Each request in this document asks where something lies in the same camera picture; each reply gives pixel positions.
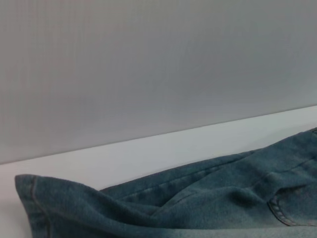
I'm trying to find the blue denim shorts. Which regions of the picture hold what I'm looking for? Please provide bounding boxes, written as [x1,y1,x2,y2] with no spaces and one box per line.
[14,126,317,238]

